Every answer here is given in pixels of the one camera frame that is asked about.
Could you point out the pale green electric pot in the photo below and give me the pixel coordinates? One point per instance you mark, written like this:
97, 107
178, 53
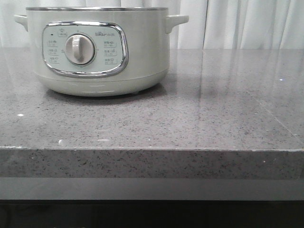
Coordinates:
99, 51

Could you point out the white curtain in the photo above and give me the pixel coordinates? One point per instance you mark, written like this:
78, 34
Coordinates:
213, 24

